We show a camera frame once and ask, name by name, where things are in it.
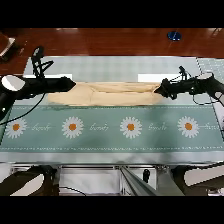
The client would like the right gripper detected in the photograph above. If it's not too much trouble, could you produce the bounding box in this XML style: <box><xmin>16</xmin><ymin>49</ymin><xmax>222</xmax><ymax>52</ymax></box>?
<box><xmin>153</xmin><ymin>78</ymin><xmax>188</xmax><ymax>100</ymax></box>

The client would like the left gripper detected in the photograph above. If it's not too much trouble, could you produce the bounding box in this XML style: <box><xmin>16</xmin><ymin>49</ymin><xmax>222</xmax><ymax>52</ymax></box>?
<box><xmin>43</xmin><ymin>76</ymin><xmax>77</xmax><ymax>95</ymax></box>

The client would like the cream shirt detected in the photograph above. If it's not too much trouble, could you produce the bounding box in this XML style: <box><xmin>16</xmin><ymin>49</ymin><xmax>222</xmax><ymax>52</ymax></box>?
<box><xmin>47</xmin><ymin>81</ymin><xmax>165</xmax><ymax>107</ymax></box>

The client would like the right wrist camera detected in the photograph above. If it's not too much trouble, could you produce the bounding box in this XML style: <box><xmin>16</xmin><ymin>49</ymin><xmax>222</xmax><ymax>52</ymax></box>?
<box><xmin>177</xmin><ymin>65</ymin><xmax>190</xmax><ymax>82</ymax></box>

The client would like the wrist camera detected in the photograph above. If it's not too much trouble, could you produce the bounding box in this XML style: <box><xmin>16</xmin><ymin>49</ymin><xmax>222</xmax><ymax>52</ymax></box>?
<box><xmin>177</xmin><ymin>65</ymin><xmax>190</xmax><ymax>82</ymax></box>
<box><xmin>30</xmin><ymin>46</ymin><xmax>55</xmax><ymax>80</ymax></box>

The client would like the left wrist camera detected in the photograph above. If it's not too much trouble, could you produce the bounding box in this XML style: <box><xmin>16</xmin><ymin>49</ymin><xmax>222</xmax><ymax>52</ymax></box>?
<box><xmin>30</xmin><ymin>46</ymin><xmax>55</xmax><ymax>80</ymax></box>

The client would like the black cable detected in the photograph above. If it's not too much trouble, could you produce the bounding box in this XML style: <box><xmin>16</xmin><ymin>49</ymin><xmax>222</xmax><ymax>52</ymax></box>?
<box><xmin>191</xmin><ymin>92</ymin><xmax>218</xmax><ymax>107</ymax></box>
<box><xmin>0</xmin><ymin>92</ymin><xmax>47</xmax><ymax>127</ymax></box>

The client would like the silver frame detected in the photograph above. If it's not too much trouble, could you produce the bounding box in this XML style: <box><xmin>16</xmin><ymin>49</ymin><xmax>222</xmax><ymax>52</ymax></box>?
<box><xmin>0</xmin><ymin>161</ymin><xmax>224</xmax><ymax>197</ymax></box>

